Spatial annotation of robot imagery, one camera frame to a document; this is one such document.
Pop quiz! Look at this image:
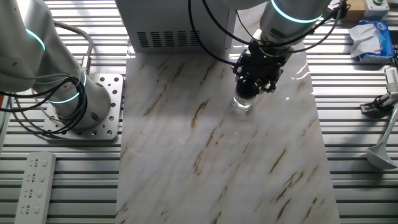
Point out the silver metal vented box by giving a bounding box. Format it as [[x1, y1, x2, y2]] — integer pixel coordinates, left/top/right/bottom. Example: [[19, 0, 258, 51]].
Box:
[[114, 0, 237, 54]]

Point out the thick grey cable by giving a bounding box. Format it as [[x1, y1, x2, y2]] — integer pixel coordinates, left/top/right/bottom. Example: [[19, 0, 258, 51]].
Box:
[[54, 21, 94, 76]]

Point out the blue white tissue pack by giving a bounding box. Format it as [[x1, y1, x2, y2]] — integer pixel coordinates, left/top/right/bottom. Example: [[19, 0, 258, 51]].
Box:
[[348, 20, 396, 65]]

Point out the white marble pattern board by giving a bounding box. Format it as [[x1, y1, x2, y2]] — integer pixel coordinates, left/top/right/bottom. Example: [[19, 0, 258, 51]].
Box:
[[114, 18, 341, 224]]

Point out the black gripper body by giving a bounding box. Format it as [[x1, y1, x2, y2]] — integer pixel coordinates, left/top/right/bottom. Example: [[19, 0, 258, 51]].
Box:
[[244, 40, 292, 85]]

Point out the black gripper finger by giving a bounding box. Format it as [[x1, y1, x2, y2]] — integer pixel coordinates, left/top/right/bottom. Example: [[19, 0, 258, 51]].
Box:
[[231, 51, 251, 84], [260, 70, 284, 94]]

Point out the small clear glass jar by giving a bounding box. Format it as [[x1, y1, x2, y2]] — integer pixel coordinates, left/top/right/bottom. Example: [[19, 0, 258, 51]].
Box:
[[231, 92, 256, 112]]

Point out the grey push button box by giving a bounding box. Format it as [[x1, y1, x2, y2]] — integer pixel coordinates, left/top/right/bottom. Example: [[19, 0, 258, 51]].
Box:
[[363, 0, 390, 18]]

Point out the white power strip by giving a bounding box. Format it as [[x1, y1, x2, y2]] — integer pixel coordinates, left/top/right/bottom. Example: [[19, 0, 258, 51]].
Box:
[[14, 151, 57, 224]]

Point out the small cardboard box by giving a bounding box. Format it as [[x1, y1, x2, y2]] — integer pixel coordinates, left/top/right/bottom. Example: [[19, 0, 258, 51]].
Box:
[[341, 0, 367, 22]]

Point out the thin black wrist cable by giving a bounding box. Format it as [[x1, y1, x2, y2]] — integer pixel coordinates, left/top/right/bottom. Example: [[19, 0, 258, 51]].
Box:
[[201, 0, 346, 54]]

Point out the silver ribbed depth camera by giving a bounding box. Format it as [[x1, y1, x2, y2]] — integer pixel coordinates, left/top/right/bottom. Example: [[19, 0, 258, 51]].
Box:
[[384, 66, 398, 94]]

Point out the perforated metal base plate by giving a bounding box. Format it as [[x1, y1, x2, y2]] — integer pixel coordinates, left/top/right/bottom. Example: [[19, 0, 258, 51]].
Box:
[[42, 73, 124, 141]]

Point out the thick black wrist cable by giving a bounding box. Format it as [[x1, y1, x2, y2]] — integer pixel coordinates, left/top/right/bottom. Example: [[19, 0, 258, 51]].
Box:
[[187, 0, 239, 66]]

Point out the looped black cable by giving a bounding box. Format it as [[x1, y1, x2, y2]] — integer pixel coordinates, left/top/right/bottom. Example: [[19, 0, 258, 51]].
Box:
[[0, 77, 88, 137]]

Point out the grey plastic ladle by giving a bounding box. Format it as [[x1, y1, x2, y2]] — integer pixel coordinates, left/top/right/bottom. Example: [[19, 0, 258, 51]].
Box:
[[365, 102, 398, 171]]

